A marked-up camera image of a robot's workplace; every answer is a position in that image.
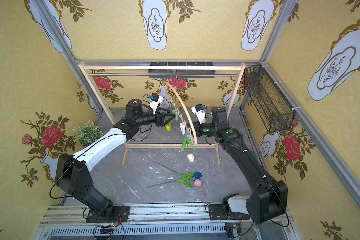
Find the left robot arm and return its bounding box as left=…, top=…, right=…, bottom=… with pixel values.
left=55, top=99, right=175, bottom=220

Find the potted green plant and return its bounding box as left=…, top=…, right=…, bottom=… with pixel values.
left=73, top=120, right=105, bottom=147

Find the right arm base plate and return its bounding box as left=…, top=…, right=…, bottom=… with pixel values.
left=205, top=203, right=250, bottom=221

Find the pink artificial tulip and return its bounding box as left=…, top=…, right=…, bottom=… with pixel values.
left=148, top=179, right=203, bottom=189

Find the aluminium rail base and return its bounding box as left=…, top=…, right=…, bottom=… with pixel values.
left=33, top=202, right=301, bottom=240

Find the black wire mesh basket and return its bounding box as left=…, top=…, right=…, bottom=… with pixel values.
left=244, top=65, right=295, bottom=133

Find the blue artificial tulip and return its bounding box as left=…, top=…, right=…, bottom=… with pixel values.
left=155, top=161, right=202, bottom=180

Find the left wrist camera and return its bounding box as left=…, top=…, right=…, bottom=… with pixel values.
left=149, top=94, right=163, bottom=115

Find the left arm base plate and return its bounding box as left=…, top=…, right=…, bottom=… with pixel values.
left=86, top=205, right=130, bottom=223

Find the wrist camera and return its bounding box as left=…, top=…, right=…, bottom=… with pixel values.
left=191, top=104, right=207, bottom=124
left=149, top=94, right=163, bottom=115

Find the wooden arched clip hanger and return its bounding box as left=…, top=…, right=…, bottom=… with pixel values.
left=162, top=82, right=198, bottom=146

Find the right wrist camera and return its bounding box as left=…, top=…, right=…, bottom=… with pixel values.
left=191, top=104, right=207, bottom=124

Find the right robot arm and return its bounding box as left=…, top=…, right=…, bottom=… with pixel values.
left=193, top=107, right=288, bottom=225

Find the yellow artificial tulip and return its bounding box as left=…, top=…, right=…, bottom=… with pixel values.
left=166, top=120, right=173, bottom=132

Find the white artificial tulip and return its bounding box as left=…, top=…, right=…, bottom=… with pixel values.
left=180, top=134, right=196, bottom=163

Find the wooden clothes rack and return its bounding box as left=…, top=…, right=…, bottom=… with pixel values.
left=74, top=62, right=246, bottom=170

